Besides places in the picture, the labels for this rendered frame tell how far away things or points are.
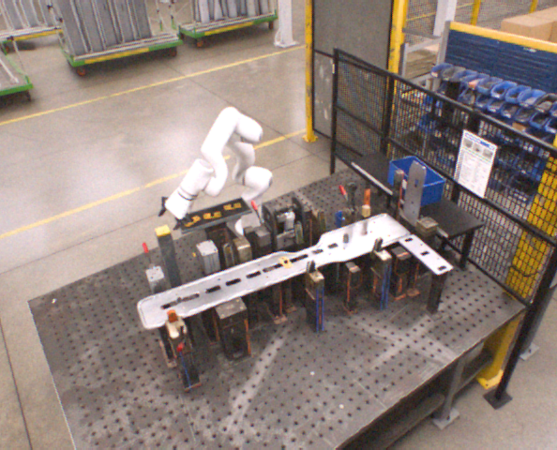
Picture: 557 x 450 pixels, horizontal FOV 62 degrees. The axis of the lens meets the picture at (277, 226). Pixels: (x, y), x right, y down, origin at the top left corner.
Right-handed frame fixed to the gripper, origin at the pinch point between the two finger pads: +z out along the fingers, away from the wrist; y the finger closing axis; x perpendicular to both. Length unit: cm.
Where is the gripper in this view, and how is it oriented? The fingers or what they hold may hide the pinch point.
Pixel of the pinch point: (168, 220)
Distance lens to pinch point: 206.5
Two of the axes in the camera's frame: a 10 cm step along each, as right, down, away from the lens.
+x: -3.6, 1.9, -9.1
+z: -5.7, 7.3, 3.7
